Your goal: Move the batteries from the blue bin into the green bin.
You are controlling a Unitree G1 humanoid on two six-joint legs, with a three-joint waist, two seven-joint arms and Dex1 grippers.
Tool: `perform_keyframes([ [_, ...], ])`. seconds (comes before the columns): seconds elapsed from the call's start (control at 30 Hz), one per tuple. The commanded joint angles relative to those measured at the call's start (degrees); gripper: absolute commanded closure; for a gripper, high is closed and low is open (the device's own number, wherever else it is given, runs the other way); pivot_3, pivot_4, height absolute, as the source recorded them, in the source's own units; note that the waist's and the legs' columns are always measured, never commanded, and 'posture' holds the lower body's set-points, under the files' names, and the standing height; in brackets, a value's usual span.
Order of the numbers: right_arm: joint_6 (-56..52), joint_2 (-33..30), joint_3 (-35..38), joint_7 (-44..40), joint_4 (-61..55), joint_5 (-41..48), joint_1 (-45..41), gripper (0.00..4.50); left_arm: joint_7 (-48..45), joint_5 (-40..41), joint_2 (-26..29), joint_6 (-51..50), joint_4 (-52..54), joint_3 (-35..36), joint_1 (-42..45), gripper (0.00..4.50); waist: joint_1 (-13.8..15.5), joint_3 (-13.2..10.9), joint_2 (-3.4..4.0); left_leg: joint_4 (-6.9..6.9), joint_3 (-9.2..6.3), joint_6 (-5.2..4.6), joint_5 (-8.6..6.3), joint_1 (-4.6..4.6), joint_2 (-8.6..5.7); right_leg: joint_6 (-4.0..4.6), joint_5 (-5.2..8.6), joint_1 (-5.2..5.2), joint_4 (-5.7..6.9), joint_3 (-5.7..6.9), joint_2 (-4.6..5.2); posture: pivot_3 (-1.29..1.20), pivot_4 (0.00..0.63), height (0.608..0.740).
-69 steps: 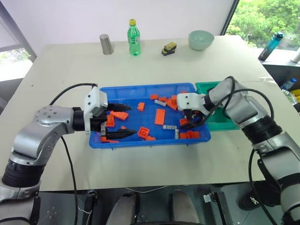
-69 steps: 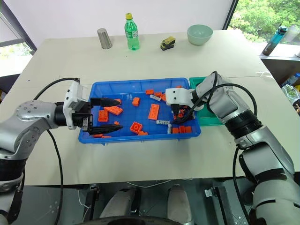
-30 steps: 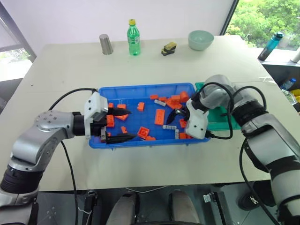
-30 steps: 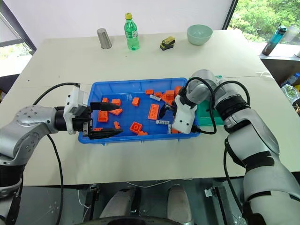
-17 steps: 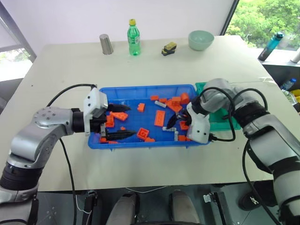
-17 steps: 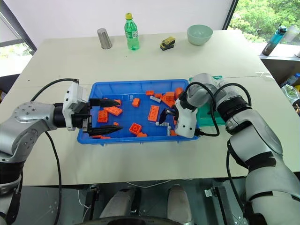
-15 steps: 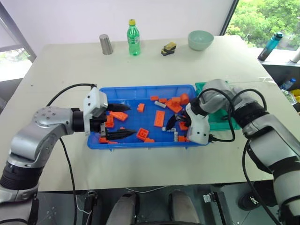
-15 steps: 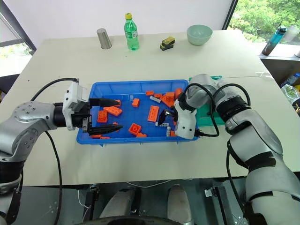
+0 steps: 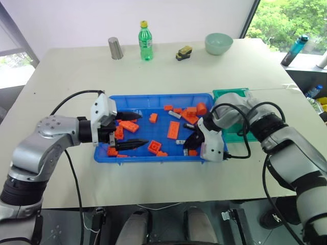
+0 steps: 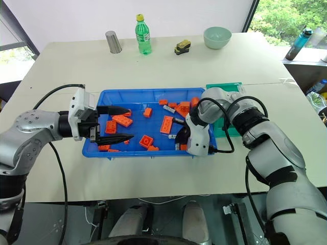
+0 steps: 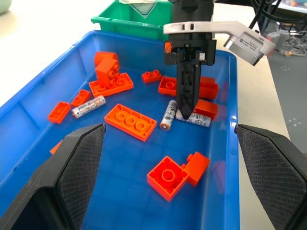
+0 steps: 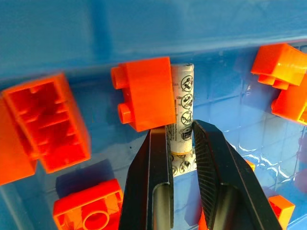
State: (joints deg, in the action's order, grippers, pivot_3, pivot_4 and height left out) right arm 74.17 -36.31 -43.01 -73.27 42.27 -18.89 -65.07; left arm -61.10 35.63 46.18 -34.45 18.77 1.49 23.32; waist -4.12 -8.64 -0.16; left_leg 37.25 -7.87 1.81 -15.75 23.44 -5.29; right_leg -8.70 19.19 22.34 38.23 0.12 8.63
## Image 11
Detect silver battery with grey print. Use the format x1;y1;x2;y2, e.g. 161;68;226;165
71;95;106;119

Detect orange flat studded plate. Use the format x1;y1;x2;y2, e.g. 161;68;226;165
88;72;134;97

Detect white paper sheet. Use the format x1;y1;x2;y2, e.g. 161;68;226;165
119;0;159;20

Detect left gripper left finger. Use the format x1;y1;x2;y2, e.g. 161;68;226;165
0;123;106;230

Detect grey box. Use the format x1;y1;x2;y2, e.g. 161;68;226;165
265;32;282;51

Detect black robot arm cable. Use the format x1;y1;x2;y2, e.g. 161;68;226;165
248;0;307;28

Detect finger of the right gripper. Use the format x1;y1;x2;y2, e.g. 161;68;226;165
177;62;195;121
191;63;202;115

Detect orange square studded brick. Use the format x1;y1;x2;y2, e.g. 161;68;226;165
95;58;121;90

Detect pale green round object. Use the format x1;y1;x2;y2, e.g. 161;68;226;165
0;0;12;14

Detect orange rounded toy brick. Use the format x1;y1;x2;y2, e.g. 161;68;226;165
94;51;119;70

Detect blue plastic bin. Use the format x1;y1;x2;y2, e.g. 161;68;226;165
0;30;240;230

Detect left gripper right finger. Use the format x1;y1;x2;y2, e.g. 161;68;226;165
234;124;307;230

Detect green plastic bin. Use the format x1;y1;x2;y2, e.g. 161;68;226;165
90;0;173;41

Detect orange ribbed toy brick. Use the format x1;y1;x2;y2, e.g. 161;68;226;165
198;76;220;99

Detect orange plain toy brick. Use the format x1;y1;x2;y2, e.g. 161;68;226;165
181;151;212;187
193;99;219;121

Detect orange hollow square brick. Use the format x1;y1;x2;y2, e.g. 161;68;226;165
146;155;190;203
158;76;178;97

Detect long orange hollow brick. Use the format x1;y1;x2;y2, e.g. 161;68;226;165
104;103;158;143

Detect white cable tangle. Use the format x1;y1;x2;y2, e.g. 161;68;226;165
279;30;307;58

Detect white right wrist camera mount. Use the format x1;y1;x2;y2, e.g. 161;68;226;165
163;21;276;66

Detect white battery with black symbols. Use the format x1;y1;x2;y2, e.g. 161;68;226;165
175;110;212;128
160;100;177;131

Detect small orange two-stud brick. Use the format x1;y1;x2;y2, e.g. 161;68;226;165
71;89;92;108
141;69;162;84

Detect small orange hollow brick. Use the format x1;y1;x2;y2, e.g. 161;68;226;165
47;101;71;124

